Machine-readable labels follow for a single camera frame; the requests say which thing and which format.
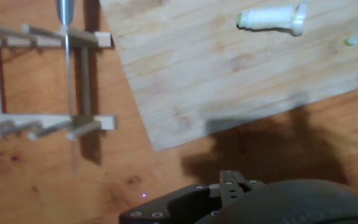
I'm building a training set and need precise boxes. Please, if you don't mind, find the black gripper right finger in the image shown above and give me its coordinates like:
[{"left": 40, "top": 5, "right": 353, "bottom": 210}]
[{"left": 235, "top": 172, "right": 265, "bottom": 200}]

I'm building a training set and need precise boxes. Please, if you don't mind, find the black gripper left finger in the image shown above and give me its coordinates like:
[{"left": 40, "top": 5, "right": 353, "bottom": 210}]
[{"left": 119, "top": 170, "right": 237, "bottom": 224}]

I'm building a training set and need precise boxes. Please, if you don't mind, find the steel kitchen knife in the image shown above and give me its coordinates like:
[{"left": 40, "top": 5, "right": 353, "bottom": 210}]
[{"left": 56, "top": 0, "right": 80, "bottom": 177}]

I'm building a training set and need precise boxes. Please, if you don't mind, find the white scallion stalk piece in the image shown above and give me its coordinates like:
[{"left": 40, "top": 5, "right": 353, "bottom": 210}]
[{"left": 236, "top": 1, "right": 309, "bottom": 37}]

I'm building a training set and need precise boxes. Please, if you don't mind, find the wooden peg dish rack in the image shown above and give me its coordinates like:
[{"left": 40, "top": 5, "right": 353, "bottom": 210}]
[{"left": 0, "top": 22, "right": 117, "bottom": 141}]

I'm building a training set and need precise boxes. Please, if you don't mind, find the bamboo cutting board with handle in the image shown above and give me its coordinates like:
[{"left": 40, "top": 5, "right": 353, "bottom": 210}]
[{"left": 99, "top": 0, "right": 358, "bottom": 152}]

